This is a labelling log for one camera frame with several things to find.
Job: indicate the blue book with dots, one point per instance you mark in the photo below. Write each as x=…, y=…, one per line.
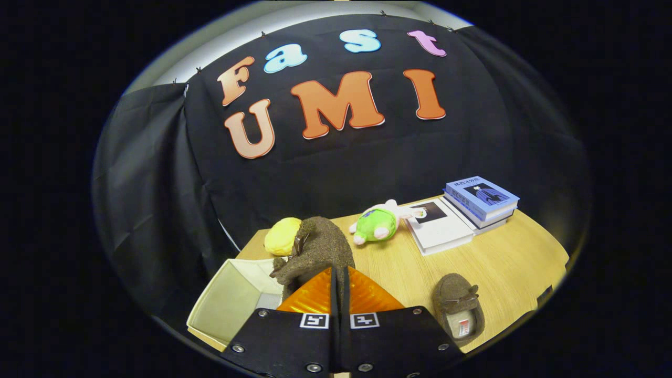
x=480, y=194

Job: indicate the green and pink plush toy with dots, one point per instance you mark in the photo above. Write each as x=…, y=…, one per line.
x=375, y=226

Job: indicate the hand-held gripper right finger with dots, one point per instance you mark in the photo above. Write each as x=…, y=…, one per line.
x=394, y=341

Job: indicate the thick book with dark cover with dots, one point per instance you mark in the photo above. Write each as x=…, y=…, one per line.
x=493, y=219

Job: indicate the yellow plush toy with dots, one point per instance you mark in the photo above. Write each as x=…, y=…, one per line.
x=281, y=237

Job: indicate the dark grey flat object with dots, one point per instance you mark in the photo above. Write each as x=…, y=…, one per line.
x=546, y=295

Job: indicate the black backdrop cloth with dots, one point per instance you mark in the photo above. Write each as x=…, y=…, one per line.
x=341, y=168

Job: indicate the brown fuzzy shoe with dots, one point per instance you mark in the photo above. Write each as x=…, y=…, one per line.
x=454, y=294
x=325, y=247

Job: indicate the white book with dark picture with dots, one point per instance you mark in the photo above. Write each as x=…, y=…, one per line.
x=441, y=228

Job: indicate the grey fabric storage box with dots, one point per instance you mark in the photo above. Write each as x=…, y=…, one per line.
x=226, y=304

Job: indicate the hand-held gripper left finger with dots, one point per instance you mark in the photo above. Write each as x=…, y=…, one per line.
x=289, y=341

